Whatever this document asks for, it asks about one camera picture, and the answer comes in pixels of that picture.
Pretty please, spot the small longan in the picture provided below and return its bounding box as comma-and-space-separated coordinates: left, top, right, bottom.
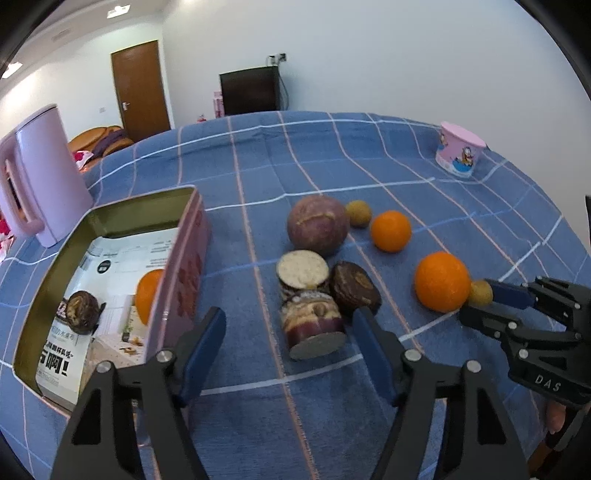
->
346, 200, 373, 229
468, 279, 494, 306

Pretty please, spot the large orange tangerine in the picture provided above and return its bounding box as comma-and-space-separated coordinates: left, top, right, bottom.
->
414, 251, 471, 313

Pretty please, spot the purple passion fruit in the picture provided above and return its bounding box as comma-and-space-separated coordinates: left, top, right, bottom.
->
287, 195, 349, 256

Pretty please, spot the person right hand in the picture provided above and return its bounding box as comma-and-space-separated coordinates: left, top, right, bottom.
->
528, 400, 566, 477

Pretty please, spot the pink cookie tin box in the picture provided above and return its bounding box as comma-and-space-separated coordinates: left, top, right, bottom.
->
13, 187, 211, 411

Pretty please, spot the printed paper leaflet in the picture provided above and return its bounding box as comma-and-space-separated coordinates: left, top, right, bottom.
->
35, 227, 178, 411

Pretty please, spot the blue plaid tablecloth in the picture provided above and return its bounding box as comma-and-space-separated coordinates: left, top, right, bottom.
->
0, 110, 591, 480

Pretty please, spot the pink cartoon mug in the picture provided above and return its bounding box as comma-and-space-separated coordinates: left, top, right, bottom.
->
436, 121, 486, 178

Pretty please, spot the red white cushion back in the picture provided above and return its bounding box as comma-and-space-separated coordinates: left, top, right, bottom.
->
72, 150, 94, 171

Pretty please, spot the purple blanket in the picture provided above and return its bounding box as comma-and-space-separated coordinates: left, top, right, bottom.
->
92, 129, 132, 157

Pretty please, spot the brown leather sofa back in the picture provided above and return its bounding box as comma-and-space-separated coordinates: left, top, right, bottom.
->
68, 125, 133, 172

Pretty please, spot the pink electric kettle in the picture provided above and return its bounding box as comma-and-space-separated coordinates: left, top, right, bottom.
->
1, 104, 93, 248

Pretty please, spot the brown wooden door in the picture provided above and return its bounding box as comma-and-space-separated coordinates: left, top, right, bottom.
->
111, 40, 170, 142

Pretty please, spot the pink box by tv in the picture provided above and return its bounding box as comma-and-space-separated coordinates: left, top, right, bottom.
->
213, 91, 224, 118

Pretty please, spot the black television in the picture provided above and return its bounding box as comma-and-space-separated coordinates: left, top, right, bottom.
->
219, 66, 281, 116

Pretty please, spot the black tv cable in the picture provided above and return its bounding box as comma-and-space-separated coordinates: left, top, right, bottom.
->
271, 57, 291, 112

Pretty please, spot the wall power outlet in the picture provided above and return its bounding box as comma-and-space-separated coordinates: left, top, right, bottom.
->
269, 53, 287, 65

